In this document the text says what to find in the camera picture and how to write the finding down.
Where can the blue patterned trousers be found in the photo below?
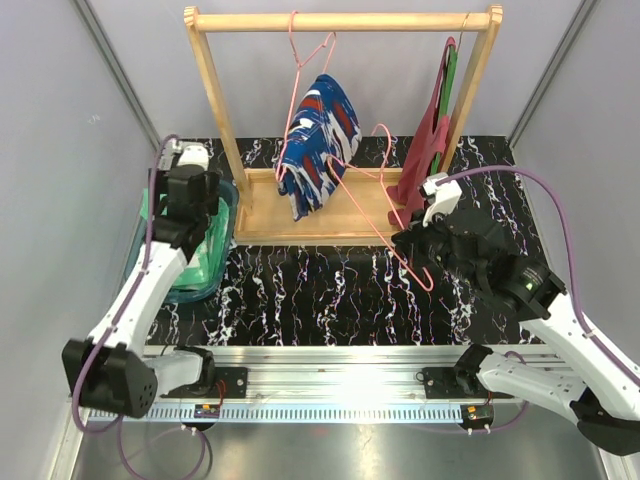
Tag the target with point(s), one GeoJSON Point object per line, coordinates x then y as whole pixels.
{"type": "Point", "coordinates": [323, 137]}

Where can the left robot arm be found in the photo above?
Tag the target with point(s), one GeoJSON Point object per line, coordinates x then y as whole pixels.
{"type": "Point", "coordinates": [107, 370]}

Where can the blue transparent plastic bin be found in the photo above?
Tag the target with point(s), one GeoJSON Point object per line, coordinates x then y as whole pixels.
{"type": "Point", "coordinates": [205, 271]}

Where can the green hanger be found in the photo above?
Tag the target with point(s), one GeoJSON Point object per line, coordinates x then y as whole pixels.
{"type": "Point", "coordinates": [441, 96]}

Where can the green tie-dye trousers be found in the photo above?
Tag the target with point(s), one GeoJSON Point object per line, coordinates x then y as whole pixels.
{"type": "Point", "coordinates": [186, 241]}

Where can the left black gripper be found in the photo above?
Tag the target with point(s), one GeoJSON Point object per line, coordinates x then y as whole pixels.
{"type": "Point", "coordinates": [211, 188]}

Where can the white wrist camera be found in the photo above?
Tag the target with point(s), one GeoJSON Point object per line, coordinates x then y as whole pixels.
{"type": "Point", "coordinates": [181, 152]}
{"type": "Point", "coordinates": [442, 195]}

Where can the wooden clothes rack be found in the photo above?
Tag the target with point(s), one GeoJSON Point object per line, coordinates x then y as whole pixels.
{"type": "Point", "coordinates": [356, 214]}

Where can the maroon tank top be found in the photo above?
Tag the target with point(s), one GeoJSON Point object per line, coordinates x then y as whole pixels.
{"type": "Point", "coordinates": [406, 193]}

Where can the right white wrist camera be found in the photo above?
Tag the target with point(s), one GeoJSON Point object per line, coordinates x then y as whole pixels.
{"type": "Point", "coordinates": [442, 195]}

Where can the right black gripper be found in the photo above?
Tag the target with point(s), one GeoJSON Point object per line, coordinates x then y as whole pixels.
{"type": "Point", "coordinates": [413, 237]}

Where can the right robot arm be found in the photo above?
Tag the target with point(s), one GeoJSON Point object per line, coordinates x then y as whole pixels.
{"type": "Point", "coordinates": [600, 400]}

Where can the aluminium mounting rail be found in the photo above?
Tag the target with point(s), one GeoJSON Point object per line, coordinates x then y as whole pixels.
{"type": "Point", "coordinates": [408, 384]}

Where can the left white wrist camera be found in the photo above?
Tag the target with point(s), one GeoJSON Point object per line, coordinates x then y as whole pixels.
{"type": "Point", "coordinates": [181, 152]}

